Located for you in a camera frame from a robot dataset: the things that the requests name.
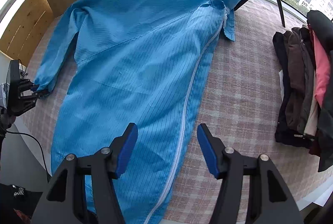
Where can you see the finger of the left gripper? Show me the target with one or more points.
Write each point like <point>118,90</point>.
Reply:
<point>25,85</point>
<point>41,94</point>

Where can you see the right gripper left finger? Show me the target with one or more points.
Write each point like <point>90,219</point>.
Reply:
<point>82,191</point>

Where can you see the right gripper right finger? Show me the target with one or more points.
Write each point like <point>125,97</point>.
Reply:
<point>269,201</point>

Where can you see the blue striped zip coat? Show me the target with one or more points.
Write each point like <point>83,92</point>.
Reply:
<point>140,61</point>

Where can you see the black folded garment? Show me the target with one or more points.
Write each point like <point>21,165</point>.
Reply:
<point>285,134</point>

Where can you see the pine plank panel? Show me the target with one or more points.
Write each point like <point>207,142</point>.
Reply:
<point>26,29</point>

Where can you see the pink plaid table cloth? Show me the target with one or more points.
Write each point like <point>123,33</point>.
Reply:
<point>240,105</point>

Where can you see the pink folded garment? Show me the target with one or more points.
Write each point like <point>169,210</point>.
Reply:
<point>322,71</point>

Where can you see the brown folded garment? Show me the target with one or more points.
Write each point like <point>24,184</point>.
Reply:
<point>300,55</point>

